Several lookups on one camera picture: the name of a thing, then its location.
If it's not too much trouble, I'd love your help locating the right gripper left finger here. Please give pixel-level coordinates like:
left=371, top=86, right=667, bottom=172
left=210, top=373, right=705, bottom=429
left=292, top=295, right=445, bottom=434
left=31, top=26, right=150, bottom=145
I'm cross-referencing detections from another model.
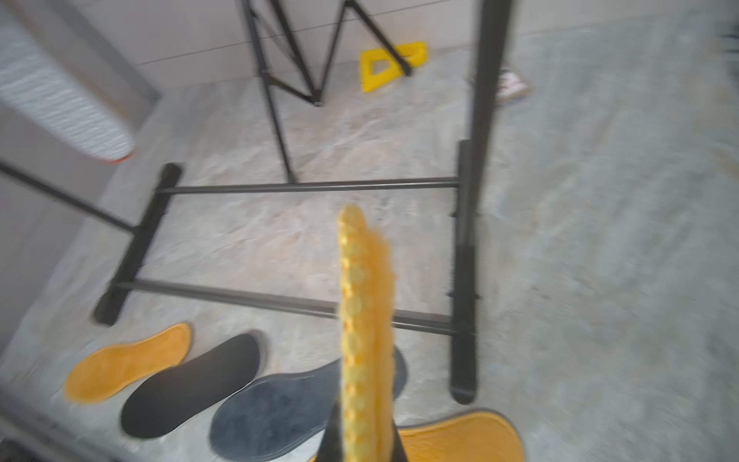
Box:
left=314, top=398, right=344, bottom=462

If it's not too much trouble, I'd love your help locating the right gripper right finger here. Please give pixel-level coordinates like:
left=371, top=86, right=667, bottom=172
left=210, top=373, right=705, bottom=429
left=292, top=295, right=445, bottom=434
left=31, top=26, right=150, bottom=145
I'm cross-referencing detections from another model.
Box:
left=391, top=423, right=408, bottom=462

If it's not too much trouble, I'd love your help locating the grey dark-edged insole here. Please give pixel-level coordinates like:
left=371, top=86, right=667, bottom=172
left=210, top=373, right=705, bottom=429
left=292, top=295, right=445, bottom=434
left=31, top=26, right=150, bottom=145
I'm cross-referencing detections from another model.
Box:
left=209, top=345, right=409, bottom=462

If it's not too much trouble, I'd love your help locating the grey yellow-edged insole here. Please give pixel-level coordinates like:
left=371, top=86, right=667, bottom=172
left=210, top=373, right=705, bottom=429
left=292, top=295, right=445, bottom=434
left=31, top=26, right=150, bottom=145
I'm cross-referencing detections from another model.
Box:
left=305, top=408, right=527, bottom=462

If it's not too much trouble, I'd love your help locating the beige yellow-edged insole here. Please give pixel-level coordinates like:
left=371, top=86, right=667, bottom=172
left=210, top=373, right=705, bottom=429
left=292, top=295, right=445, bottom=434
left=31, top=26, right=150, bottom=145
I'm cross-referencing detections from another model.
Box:
left=337, top=204, right=396, bottom=461

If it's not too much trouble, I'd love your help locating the white black insole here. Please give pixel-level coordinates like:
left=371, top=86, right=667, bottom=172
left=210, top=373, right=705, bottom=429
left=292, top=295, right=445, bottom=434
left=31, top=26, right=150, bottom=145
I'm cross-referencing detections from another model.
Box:
left=119, top=330, right=267, bottom=439

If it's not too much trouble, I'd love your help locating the yellow insole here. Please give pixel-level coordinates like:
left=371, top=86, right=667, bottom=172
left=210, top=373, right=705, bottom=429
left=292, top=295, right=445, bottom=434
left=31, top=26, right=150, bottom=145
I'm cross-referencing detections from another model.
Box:
left=64, top=323, right=194, bottom=404

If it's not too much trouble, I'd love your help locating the black clothes rack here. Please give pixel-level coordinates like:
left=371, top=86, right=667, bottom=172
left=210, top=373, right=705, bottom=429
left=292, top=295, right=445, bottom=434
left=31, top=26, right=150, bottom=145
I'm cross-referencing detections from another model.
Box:
left=1, top=1, right=513, bottom=404

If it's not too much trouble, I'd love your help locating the black music stand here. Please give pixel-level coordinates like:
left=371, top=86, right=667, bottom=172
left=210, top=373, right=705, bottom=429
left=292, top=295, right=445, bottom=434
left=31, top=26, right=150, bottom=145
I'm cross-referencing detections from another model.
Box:
left=237, top=0, right=415, bottom=185

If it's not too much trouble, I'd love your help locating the grey orange-edged insole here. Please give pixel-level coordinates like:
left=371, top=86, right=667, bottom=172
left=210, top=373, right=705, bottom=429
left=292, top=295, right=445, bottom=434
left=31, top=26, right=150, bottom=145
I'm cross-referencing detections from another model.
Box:
left=1, top=7, right=135, bottom=162

